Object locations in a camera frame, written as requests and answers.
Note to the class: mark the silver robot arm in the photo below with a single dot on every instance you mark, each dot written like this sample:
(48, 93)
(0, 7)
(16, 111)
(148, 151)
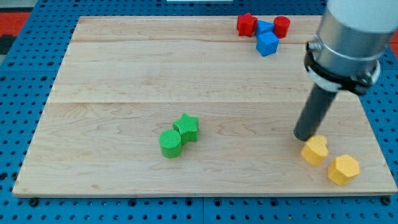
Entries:
(353, 34)

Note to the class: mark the green star block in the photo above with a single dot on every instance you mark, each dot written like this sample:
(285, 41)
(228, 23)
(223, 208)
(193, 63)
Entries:
(187, 126)

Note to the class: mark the green cylinder block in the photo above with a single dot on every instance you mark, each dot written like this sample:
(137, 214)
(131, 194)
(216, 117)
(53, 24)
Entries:
(170, 143)

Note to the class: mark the wooden board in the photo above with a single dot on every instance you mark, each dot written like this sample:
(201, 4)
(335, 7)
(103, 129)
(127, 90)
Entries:
(125, 79)

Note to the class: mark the blue cube block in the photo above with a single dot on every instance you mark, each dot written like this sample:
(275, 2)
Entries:
(267, 43)

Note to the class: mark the red star block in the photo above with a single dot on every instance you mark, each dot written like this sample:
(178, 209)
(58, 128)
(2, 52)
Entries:
(246, 24)

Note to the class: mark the blue triangle block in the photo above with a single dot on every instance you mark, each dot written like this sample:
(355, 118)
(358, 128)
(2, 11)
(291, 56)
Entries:
(263, 27)

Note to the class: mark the red cylinder block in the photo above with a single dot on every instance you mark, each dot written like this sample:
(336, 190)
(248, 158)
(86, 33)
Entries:
(281, 26)

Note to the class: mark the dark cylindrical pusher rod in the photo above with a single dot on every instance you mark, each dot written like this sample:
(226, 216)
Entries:
(313, 113)

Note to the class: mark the yellow heart block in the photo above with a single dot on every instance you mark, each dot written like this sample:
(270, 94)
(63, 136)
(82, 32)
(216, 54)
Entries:
(315, 150)

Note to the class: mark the yellow hexagon block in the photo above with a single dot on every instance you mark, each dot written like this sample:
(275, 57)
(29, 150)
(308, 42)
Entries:
(343, 170)

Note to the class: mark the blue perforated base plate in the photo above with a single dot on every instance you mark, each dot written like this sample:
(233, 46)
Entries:
(27, 74)

